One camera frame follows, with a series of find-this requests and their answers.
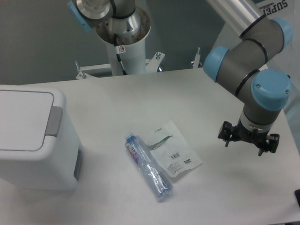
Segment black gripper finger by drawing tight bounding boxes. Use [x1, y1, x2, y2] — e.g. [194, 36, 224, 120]
[257, 133, 280, 157]
[218, 121, 234, 147]

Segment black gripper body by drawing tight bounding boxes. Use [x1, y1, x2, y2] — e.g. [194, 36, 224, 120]
[230, 122, 268, 148]

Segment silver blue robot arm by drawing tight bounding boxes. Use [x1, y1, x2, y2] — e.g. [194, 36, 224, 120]
[68, 0, 293, 153]

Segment white trash can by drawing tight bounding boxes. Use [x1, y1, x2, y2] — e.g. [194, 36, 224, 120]
[0, 85, 83, 190]

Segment white trash can lid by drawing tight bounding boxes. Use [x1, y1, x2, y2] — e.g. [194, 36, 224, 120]
[0, 89, 65, 151]

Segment clear plastic packaging bag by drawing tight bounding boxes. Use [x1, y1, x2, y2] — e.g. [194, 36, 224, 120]
[142, 121, 203, 179]

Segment clear plastic water bottle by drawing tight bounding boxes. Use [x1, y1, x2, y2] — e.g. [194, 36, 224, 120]
[124, 133, 173, 202]

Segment white metal base frame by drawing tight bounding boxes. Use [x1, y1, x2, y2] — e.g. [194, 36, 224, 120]
[75, 48, 203, 80]

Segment black cable on pedestal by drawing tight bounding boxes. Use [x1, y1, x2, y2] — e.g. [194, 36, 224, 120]
[113, 33, 127, 76]

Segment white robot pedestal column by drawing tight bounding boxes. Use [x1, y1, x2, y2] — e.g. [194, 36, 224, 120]
[96, 7, 151, 76]

